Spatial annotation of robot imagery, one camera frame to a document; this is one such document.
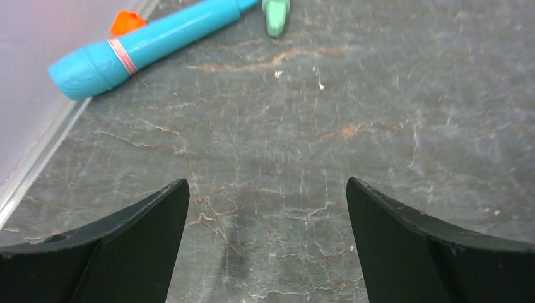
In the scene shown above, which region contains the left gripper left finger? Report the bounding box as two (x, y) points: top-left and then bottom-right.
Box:
(1, 179), (189, 302)

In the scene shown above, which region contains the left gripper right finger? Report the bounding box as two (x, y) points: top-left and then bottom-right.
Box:
(346, 178), (534, 302)

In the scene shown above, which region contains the blue toy marker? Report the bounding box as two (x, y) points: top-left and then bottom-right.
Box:
(48, 0), (257, 100)

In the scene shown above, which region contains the small orange toy piece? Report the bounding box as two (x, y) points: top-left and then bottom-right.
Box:
(109, 10), (148, 37)

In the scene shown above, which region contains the mint green toy marker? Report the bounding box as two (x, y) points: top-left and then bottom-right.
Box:
(262, 0), (290, 38)

